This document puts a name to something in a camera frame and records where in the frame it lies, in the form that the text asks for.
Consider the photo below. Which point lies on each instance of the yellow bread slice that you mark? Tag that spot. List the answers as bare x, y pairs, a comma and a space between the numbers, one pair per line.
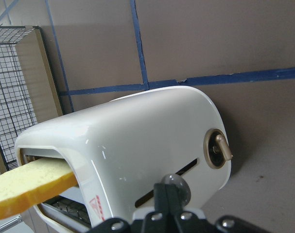
32, 184

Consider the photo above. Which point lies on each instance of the wire grid storage basket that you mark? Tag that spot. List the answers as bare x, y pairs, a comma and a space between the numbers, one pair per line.
28, 94

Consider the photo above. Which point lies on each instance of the white two-slot toaster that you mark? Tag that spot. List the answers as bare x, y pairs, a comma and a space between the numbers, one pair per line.
120, 149

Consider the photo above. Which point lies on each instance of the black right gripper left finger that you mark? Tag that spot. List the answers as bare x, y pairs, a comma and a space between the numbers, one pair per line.
161, 199

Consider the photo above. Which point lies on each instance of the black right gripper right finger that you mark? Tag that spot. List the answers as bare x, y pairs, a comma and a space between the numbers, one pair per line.
173, 199

